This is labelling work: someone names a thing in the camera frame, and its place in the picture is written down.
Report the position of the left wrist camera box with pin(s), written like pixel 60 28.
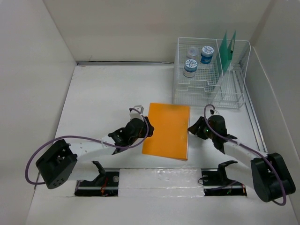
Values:
pixel 136 112

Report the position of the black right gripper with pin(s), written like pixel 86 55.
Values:
pixel 194 128

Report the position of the front mounting rail with wires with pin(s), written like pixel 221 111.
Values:
pixel 178 182

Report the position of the blue pin jar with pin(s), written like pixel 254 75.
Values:
pixel 190 68
pixel 206 54

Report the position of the orange file folder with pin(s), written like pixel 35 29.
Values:
pixel 170 135

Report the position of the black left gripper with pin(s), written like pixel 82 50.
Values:
pixel 150 129

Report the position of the green clip file folder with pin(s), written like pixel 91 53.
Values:
pixel 226 51

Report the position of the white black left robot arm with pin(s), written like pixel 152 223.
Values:
pixel 62 160

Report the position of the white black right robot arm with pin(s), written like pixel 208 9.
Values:
pixel 266 173

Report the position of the clear paper clip jar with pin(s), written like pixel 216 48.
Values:
pixel 192 52

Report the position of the white wire desk organizer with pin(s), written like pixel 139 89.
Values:
pixel 209 84

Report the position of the metal rail at back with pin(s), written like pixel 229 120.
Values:
pixel 123 63

